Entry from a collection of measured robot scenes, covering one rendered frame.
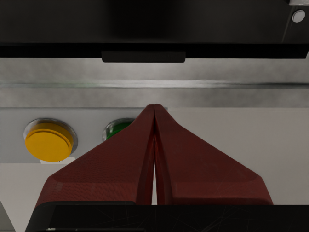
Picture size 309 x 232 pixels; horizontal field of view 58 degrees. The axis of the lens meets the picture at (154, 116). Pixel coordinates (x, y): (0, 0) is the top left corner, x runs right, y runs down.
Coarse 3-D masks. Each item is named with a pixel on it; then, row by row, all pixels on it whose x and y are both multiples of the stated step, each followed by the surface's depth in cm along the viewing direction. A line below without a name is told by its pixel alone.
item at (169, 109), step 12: (168, 108) 36; (180, 108) 36; (192, 108) 36; (204, 108) 36; (216, 108) 36; (228, 108) 36; (240, 108) 36; (252, 108) 36; (264, 108) 36; (276, 108) 36; (288, 108) 36; (300, 108) 36
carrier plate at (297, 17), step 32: (0, 0) 17; (32, 0) 17; (64, 0) 17; (96, 0) 17; (128, 0) 17; (160, 0) 17; (192, 0) 17; (224, 0) 17; (256, 0) 17; (0, 32) 18; (32, 32) 18; (64, 32) 18; (96, 32) 18; (128, 32) 18; (160, 32) 19; (192, 32) 19; (224, 32) 19; (256, 32) 19; (288, 32) 19
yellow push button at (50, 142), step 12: (36, 132) 24; (48, 132) 23; (60, 132) 24; (36, 144) 24; (48, 144) 24; (60, 144) 24; (72, 144) 25; (36, 156) 25; (48, 156) 25; (60, 156) 25
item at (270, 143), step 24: (192, 120) 37; (216, 120) 37; (240, 120) 37; (264, 120) 38; (288, 120) 38; (216, 144) 40; (240, 144) 40; (264, 144) 40; (288, 144) 40; (0, 168) 42; (24, 168) 43; (48, 168) 43; (264, 168) 43; (288, 168) 43; (0, 192) 46; (24, 192) 46; (288, 192) 47; (24, 216) 50
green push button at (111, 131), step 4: (120, 124) 24; (124, 124) 24; (128, 124) 24; (112, 128) 24; (116, 128) 24; (120, 128) 24; (108, 132) 25; (112, 132) 24; (116, 132) 24; (108, 136) 24
